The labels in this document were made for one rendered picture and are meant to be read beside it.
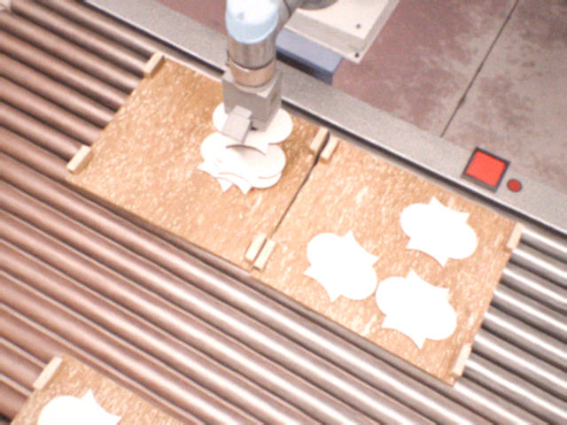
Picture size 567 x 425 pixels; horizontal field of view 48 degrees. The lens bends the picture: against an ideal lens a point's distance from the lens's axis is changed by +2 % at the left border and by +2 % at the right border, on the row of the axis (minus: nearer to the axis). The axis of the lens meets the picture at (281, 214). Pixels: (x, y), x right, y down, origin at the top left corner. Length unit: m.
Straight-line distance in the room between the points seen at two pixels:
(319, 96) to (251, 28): 0.48
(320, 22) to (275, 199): 0.45
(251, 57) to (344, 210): 0.40
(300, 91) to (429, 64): 1.36
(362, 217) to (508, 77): 1.62
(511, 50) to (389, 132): 1.54
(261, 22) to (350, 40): 0.57
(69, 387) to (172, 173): 0.44
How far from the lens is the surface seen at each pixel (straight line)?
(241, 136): 1.11
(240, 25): 0.95
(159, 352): 1.17
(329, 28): 1.49
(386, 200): 1.27
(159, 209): 1.25
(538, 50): 2.90
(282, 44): 1.54
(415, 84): 2.64
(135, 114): 1.36
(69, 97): 1.44
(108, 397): 1.15
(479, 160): 1.37
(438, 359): 1.18
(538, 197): 1.39
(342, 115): 1.38
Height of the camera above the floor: 2.05
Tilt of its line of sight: 65 degrees down
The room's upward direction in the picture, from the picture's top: 5 degrees clockwise
